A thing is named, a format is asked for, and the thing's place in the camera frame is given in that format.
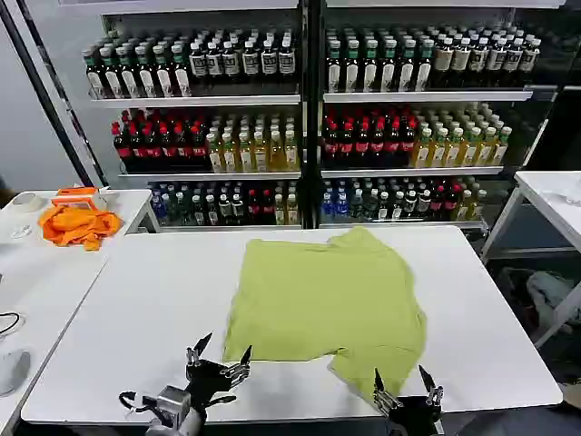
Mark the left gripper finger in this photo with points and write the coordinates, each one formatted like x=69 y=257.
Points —
x=238 y=370
x=196 y=352

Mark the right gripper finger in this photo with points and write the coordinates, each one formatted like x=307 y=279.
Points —
x=385 y=397
x=434 y=394

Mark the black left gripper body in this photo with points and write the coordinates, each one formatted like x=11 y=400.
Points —
x=206 y=379

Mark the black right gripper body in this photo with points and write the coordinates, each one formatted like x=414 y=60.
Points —
x=414 y=415

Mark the light green shirt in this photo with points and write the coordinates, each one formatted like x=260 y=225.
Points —
x=324 y=304

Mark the grey cloth bundle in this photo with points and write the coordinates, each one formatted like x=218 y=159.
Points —
x=551 y=293

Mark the orange cloth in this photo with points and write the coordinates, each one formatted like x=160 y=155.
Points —
x=77 y=224

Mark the white rounded device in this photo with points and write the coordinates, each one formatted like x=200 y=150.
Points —
x=11 y=370

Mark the orange and white box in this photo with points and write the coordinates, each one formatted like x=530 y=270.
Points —
x=77 y=196

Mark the small clear plastic piece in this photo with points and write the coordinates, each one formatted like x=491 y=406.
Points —
x=20 y=231

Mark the white marbled side table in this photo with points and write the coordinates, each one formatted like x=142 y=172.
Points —
x=551 y=213

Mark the shelf rack with bottles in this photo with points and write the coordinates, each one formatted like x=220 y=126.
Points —
x=199 y=136
x=417 y=136

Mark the white tape roll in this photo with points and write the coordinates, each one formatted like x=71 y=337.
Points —
x=26 y=201

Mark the black slanted frame bar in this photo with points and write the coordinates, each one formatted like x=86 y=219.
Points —
x=54 y=95

